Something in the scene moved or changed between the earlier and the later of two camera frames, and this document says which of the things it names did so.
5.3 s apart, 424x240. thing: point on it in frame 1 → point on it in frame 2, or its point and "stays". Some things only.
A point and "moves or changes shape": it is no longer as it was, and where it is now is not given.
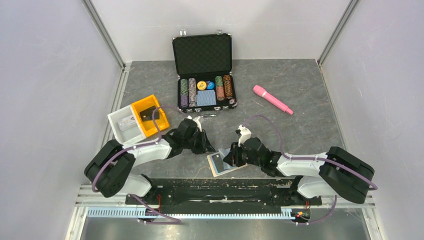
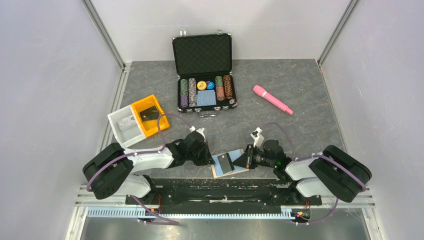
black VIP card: (147, 114) stays
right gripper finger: (228, 158) → (241, 161)
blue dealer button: (210, 85) stays
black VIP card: (218, 162) moves or changes shape
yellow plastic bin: (148, 126) stays
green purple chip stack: (184, 92) stays
